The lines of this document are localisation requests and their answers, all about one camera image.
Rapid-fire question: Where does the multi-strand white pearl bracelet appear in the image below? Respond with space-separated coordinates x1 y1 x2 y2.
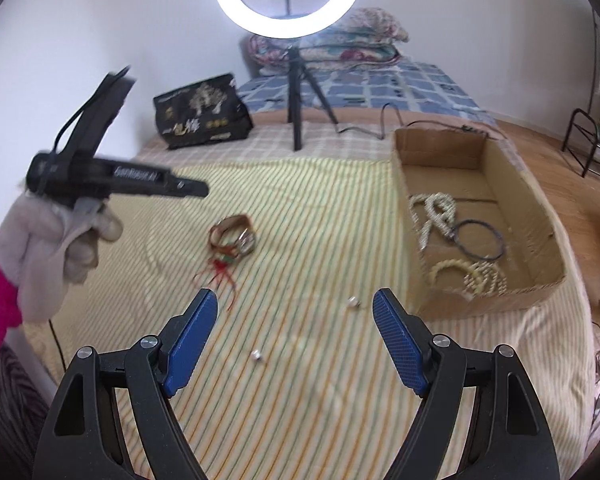
409 192 458 252

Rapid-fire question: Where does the left hand grey glove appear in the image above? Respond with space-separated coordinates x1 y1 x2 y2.
0 192 123 323

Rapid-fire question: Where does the long thin pearl necklace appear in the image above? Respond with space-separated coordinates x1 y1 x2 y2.
460 259 508 298

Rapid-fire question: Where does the dark blue bangle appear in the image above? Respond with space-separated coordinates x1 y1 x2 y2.
451 219 506 262

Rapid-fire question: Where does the pink checked bedsheet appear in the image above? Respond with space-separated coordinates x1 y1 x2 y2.
134 108 533 185

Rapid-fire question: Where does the folded floral quilt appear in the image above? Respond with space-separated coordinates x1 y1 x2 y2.
245 8 410 74

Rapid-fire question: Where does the open cardboard box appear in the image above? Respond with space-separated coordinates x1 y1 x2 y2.
391 127 567 321

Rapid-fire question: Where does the white ring light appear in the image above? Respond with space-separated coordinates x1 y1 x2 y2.
216 0 356 39

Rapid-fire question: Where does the cream bead bracelet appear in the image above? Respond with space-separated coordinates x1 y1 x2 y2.
427 258 477 291

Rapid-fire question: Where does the red cord jade pendant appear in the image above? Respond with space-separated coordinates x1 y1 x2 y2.
192 255 238 311

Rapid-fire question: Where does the black clothes rack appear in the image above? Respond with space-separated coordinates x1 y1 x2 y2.
560 11 600 178

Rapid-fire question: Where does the red leather strap watch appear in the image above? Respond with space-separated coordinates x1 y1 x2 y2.
208 214 257 260

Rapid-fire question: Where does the black tripod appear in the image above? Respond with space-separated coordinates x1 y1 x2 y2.
287 47 339 152

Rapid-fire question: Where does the blue checked bedsheet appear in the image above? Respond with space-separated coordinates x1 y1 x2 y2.
238 60 495 126

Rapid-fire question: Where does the black snack bag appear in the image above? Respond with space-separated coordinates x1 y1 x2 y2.
154 73 253 150

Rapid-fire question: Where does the black cable with remote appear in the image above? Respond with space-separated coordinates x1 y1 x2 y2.
334 102 491 140

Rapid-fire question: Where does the yellow striped blanket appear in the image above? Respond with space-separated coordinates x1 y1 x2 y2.
21 155 598 480

